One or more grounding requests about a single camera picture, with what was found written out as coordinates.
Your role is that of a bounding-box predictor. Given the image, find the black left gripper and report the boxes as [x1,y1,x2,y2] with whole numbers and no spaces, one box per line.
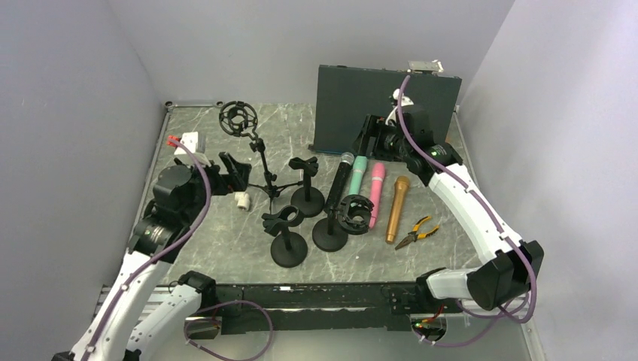
[175,151,251,224]

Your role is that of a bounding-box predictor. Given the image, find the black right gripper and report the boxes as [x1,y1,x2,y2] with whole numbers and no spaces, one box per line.
[351,114,412,162]

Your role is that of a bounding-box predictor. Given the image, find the mint green microphone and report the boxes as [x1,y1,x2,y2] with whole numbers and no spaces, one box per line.
[348,156,368,195]

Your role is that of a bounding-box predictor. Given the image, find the pink microphone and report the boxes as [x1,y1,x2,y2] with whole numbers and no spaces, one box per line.
[369,162,385,229]

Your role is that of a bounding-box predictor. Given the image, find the gold condenser microphone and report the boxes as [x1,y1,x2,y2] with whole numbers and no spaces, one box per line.
[385,176,411,244]

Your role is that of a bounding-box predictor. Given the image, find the black tripod shock-mount stand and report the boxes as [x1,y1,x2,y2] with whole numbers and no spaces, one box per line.
[218,101,302,209]

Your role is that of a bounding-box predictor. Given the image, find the black pink-mic desk stand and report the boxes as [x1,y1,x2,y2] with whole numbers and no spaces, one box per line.
[288,156,325,218]

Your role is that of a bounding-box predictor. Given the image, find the black clip desk stand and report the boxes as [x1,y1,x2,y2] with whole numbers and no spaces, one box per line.
[261,205,308,268]

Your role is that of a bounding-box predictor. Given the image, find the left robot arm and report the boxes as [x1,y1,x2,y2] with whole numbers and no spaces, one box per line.
[53,152,252,360]

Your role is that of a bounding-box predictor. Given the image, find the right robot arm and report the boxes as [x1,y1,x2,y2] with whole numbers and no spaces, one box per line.
[353,105,544,312]

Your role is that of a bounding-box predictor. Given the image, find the white plastic connector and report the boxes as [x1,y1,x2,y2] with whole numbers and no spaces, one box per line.
[234,192,251,211]

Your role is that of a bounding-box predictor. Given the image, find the dark green upright board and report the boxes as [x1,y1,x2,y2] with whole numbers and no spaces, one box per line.
[310,65,462,154]

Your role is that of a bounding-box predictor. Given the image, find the metal clamp behind board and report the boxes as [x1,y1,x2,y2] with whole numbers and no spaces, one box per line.
[407,59,445,74]

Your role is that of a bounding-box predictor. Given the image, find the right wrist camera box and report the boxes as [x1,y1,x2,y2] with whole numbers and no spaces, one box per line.
[384,88,414,126]

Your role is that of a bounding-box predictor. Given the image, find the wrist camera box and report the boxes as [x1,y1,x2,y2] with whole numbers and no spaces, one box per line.
[384,88,414,126]
[166,132,211,167]

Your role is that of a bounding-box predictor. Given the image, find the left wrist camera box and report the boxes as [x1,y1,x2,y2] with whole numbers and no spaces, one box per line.
[166,132,211,167]

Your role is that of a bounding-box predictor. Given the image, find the black shock-mount desk stand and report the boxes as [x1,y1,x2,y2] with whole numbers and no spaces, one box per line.
[312,195,374,252]

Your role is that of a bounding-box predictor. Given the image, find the yellow-handled pliers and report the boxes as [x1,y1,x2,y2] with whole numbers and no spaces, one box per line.
[395,216,440,250]

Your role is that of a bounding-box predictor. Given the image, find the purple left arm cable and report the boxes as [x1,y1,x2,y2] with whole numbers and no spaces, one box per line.
[79,139,275,361]

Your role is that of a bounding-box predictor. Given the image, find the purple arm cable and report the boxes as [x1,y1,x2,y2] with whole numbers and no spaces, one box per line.
[396,74,539,349]
[79,139,275,361]

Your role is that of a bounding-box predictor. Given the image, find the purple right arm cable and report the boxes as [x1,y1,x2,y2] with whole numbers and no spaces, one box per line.
[396,74,539,349]

